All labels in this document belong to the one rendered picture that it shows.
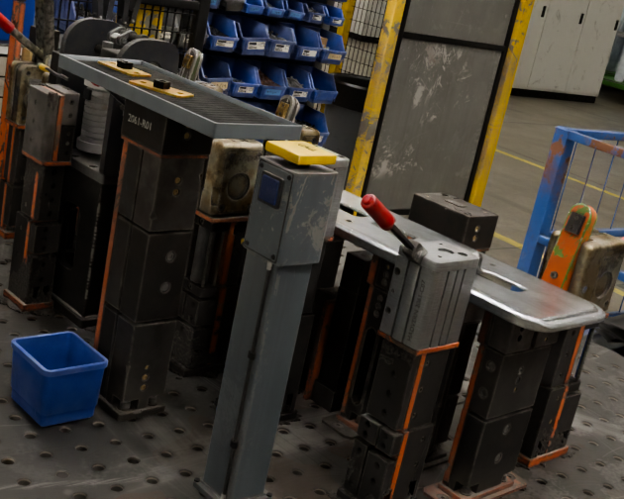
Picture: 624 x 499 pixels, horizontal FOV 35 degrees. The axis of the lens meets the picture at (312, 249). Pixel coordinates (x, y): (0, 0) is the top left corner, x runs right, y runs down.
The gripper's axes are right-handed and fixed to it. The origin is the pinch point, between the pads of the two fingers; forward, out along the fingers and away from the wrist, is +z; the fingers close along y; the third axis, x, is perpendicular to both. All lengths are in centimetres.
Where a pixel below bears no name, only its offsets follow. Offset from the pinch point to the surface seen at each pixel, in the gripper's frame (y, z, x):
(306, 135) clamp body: 17.9, 7.4, -43.2
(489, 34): 305, -1, 136
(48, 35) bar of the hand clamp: -15.1, -0.2, -1.8
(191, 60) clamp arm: 15.9, 1.5, -6.7
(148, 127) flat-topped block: -37, 0, -71
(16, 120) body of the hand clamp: -19.8, 16.7, -2.3
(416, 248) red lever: -22, 4, -106
